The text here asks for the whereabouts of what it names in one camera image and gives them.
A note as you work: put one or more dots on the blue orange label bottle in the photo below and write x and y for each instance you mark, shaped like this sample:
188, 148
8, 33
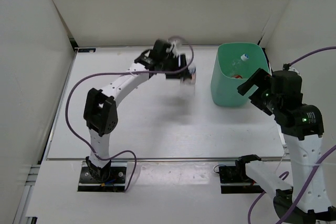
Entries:
187, 84

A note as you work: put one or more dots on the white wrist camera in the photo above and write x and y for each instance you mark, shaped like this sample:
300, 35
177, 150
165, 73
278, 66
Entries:
289, 67
173, 48

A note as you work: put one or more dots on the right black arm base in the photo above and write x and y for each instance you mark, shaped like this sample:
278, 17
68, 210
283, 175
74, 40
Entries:
231, 181

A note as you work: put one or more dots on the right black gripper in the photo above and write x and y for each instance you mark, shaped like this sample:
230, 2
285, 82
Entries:
260, 78

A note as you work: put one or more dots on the blue white corner sticker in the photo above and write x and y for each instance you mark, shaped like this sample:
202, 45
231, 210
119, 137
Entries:
86, 50

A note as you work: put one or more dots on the red label red cap bottle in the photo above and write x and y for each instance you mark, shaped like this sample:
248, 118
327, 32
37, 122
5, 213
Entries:
237, 76

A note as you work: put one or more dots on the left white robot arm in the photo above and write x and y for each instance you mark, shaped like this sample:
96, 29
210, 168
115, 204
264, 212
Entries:
101, 105

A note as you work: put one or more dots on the clear bottle white cap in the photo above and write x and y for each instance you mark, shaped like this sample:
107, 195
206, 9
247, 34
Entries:
237, 65

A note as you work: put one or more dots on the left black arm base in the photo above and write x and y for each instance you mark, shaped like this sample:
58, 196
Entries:
112, 180

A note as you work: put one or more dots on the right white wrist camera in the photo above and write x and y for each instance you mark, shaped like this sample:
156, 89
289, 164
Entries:
289, 67

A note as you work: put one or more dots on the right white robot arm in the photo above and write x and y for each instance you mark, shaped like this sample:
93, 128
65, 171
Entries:
306, 200

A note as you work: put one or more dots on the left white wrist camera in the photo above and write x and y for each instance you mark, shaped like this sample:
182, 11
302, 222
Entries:
173, 48

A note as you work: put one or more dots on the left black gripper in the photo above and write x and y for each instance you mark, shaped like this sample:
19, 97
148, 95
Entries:
183, 61

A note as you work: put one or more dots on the green plastic bin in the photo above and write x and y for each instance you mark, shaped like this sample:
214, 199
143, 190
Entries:
223, 88

